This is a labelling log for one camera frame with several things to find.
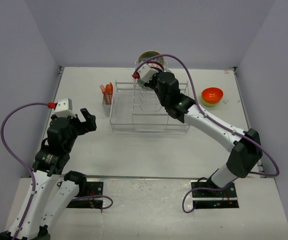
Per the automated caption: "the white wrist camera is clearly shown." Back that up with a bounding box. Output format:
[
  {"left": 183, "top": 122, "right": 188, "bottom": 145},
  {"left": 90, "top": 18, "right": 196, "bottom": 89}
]
[
  {"left": 54, "top": 98, "right": 76, "bottom": 118},
  {"left": 132, "top": 64, "right": 159, "bottom": 83}
]

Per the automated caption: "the yellow patterned bowl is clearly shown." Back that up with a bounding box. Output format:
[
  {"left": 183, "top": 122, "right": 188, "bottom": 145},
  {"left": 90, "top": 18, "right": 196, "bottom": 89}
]
[{"left": 136, "top": 78, "right": 153, "bottom": 91}]

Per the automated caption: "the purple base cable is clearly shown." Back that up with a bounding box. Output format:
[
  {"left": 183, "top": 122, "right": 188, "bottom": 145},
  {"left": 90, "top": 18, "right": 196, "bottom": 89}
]
[
  {"left": 74, "top": 194, "right": 115, "bottom": 210},
  {"left": 182, "top": 183, "right": 234, "bottom": 214}
]

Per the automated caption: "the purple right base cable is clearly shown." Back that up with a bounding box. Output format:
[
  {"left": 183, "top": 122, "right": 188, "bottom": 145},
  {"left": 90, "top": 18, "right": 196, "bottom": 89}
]
[{"left": 182, "top": 183, "right": 234, "bottom": 214}]

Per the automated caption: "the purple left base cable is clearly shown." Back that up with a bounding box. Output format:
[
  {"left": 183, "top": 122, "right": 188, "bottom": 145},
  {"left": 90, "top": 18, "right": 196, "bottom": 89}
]
[{"left": 74, "top": 194, "right": 115, "bottom": 210}]

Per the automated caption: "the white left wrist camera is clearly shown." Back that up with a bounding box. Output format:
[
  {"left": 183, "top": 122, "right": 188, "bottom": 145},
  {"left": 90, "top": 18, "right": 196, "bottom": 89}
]
[{"left": 54, "top": 98, "right": 76, "bottom": 118}]

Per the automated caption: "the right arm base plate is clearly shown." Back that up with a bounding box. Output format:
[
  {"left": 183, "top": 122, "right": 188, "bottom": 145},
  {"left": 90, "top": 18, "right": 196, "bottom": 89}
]
[{"left": 192, "top": 183, "right": 239, "bottom": 210}]

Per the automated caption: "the blue zigzag patterned bowl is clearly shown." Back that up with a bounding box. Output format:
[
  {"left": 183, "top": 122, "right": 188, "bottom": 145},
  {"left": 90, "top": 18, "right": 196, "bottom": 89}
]
[{"left": 138, "top": 50, "right": 165, "bottom": 65}]

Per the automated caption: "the orange bowl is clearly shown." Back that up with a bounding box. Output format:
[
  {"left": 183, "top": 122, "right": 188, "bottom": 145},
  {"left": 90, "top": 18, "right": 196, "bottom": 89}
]
[{"left": 201, "top": 87, "right": 223, "bottom": 102}]

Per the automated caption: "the orange plastic fork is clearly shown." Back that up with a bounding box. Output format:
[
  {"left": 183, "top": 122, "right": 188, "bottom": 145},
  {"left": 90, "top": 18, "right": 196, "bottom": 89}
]
[{"left": 100, "top": 85, "right": 109, "bottom": 105}]

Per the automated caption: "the red rimmed patterned bowl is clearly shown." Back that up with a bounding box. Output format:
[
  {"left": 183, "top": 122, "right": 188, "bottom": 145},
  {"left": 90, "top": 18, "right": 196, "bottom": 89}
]
[{"left": 148, "top": 61, "right": 164, "bottom": 72}]

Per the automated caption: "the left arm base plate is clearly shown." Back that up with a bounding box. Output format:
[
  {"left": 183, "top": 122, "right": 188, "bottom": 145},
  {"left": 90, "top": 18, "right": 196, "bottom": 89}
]
[{"left": 67, "top": 181, "right": 103, "bottom": 209}]

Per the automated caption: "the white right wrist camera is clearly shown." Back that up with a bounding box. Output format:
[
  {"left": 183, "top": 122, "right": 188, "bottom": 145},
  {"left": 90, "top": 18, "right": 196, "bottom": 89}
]
[{"left": 132, "top": 64, "right": 159, "bottom": 83}]

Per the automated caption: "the lime green bowl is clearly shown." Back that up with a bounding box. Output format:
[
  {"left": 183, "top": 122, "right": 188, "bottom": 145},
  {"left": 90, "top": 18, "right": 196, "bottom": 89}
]
[{"left": 201, "top": 98, "right": 221, "bottom": 107}]

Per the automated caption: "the white wire dish rack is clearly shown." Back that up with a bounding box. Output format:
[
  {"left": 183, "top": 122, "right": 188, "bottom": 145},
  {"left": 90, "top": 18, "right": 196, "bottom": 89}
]
[{"left": 109, "top": 60, "right": 193, "bottom": 135}]

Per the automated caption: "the orange plastic knife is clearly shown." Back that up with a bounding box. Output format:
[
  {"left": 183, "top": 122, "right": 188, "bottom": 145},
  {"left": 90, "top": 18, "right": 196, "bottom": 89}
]
[{"left": 107, "top": 82, "right": 114, "bottom": 104}]

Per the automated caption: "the white cutlery caddy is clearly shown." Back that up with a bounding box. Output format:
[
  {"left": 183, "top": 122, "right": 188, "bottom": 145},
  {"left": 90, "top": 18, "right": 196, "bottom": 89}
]
[{"left": 102, "top": 93, "right": 113, "bottom": 117}]

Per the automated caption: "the orange plastic spoon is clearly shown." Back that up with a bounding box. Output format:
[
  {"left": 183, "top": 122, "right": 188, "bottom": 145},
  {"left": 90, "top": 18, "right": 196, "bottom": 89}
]
[{"left": 105, "top": 84, "right": 112, "bottom": 104}]

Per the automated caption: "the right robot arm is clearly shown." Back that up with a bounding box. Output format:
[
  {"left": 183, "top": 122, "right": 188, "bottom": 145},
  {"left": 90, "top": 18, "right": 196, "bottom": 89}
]
[{"left": 143, "top": 72, "right": 262, "bottom": 197}]

